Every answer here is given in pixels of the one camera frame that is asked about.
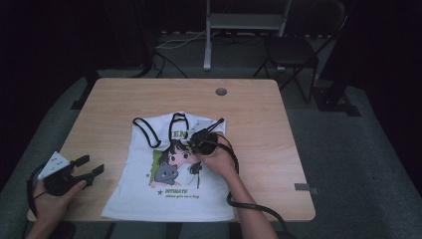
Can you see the person's grey trousers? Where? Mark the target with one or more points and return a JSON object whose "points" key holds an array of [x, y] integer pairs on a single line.
{"points": [[146, 231]]}

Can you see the person's right hand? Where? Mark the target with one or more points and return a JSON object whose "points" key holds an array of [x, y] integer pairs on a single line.
{"points": [[222, 159]]}

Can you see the white printed tank top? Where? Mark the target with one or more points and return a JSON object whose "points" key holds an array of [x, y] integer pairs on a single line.
{"points": [[139, 195]]}

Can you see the person's left hand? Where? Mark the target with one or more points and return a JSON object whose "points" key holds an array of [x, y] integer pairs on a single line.
{"points": [[49, 205]]}

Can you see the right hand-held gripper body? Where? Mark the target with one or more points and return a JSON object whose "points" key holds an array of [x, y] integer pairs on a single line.
{"points": [[204, 144]]}

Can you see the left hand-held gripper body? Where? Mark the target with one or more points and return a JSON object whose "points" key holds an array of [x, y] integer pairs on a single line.
{"points": [[54, 166]]}

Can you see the black folding chair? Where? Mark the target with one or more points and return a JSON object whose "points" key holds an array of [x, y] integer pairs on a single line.
{"points": [[292, 49]]}

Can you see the grey round table grommet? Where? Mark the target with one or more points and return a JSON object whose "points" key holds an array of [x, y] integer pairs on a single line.
{"points": [[221, 91]]}

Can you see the black table foot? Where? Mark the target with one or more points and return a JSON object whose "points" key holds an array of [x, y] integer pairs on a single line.
{"points": [[81, 99]]}

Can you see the grey tape strip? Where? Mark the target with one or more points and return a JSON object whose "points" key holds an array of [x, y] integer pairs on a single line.
{"points": [[306, 187]]}

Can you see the black floor stand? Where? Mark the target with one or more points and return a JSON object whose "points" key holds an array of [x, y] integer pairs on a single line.
{"points": [[146, 49]]}

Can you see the black stand base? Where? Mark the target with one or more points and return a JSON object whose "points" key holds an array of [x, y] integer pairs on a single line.
{"points": [[336, 103]]}

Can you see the grey metal stand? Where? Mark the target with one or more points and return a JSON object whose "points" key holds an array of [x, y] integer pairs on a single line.
{"points": [[244, 20]]}

